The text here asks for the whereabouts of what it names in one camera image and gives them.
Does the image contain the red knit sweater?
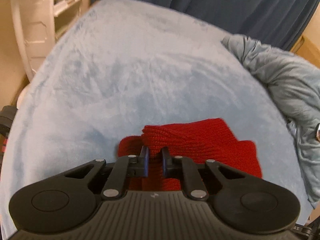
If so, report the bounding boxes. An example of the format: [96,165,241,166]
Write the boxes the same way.
[118,118,263,191]

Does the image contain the light blue fleece bed sheet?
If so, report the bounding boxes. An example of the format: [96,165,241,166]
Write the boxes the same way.
[1,0,312,239]

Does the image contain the grey-blue crumpled duvet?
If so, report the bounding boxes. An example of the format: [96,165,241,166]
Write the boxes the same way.
[222,34,319,207]

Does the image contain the white bookshelf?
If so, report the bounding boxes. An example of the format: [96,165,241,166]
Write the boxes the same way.
[53,0,90,42]

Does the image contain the dark blue curtain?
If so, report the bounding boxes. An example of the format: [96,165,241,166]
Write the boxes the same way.
[91,0,319,50]

